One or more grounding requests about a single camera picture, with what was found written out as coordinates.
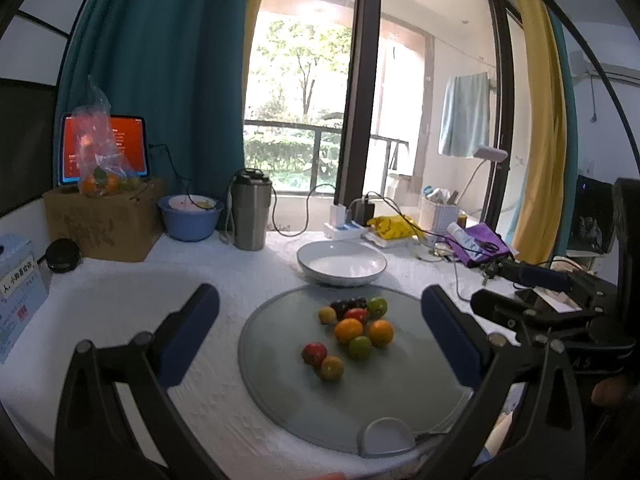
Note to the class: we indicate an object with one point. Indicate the teal curtain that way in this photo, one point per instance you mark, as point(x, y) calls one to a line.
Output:
point(165, 60)

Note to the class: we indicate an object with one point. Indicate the tablet with red screen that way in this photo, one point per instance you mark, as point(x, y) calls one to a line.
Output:
point(132, 145)

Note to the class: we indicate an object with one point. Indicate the dark purple plum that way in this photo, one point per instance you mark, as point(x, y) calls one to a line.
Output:
point(357, 302)
point(340, 306)

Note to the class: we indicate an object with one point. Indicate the red tomato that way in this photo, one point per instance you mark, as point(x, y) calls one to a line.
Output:
point(356, 315)
point(314, 353)

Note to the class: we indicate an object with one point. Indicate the white plate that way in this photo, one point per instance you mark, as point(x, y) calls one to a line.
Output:
point(340, 262)

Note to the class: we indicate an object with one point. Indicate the light blue hanging towel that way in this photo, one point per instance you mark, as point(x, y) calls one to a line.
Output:
point(465, 115)

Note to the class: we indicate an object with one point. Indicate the blue bowl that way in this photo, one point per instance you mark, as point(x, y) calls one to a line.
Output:
point(190, 222)

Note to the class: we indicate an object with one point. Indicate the clear plastic bag of oranges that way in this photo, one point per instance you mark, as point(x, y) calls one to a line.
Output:
point(102, 160)

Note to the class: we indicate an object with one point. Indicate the yellow duck print bag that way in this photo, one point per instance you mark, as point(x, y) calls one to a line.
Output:
point(392, 227)

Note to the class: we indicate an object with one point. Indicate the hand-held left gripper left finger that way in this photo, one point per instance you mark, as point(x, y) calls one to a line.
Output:
point(192, 330)

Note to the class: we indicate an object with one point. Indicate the yellow curtain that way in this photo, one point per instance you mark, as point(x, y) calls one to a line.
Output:
point(537, 135)

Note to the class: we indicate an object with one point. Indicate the green citrus with orange tint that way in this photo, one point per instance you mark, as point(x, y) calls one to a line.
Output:
point(377, 306)

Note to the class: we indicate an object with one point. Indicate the small brown round fruit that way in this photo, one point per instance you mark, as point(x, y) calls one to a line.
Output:
point(327, 315)
point(331, 368)

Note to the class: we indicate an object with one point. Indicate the stainless steel tumbler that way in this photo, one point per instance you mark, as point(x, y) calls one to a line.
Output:
point(250, 215)

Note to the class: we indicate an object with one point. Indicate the round grey glass turntable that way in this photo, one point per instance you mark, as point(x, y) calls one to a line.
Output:
point(300, 400)

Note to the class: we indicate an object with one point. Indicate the white power strip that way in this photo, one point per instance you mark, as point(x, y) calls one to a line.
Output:
point(345, 232)

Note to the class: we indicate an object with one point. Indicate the white desk lamp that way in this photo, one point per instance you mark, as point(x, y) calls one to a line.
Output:
point(492, 154)

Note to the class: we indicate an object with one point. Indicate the white woven basket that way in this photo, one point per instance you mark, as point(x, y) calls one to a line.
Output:
point(437, 217)

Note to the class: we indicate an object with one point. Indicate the black charger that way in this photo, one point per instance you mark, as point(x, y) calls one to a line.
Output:
point(362, 211)

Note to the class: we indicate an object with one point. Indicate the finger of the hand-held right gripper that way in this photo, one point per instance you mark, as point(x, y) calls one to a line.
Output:
point(542, 277)
point(500, 307)

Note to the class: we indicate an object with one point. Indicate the purple pouch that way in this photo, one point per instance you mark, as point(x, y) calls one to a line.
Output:
point(487, 255)

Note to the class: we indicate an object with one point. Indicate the white air conditioner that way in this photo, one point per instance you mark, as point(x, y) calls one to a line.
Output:
point(615, 72)

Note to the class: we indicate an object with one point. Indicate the cardboard box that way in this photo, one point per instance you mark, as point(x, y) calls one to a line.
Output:
point(100, 225)

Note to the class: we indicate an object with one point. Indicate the white spoon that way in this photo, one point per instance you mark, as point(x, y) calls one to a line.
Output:
point(385, 435)

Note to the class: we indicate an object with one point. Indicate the black round speaker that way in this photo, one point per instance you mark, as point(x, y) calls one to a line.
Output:
point(62, 256)

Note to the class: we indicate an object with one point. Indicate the white charger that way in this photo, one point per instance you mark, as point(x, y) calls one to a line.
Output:
point(338, 214)

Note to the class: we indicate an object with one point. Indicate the white tube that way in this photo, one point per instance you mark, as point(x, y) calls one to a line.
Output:
point(462, 237)

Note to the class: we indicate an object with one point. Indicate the dark sliding door frame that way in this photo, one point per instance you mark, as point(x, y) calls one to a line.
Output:
point(357, 85)

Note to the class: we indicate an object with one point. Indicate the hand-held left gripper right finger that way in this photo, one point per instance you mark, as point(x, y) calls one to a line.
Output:
point(447, 335)

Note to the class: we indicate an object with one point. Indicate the person's right hand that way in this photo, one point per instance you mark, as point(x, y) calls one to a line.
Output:
point(614, 391)

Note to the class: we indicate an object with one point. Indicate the blue and white carton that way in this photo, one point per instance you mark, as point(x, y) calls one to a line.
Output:
point(17, 300)

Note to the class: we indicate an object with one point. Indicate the white folded cloth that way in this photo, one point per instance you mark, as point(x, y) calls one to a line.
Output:
point(390, 243)

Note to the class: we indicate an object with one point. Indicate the black electronic device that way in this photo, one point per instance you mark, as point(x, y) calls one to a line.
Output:
point(592, 205)

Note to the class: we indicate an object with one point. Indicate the balcony railing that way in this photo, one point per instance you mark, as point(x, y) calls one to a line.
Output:
point(315, 155)

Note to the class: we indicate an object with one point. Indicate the orange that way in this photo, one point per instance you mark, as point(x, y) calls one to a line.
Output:
point(381, 333)
point(348, 330)

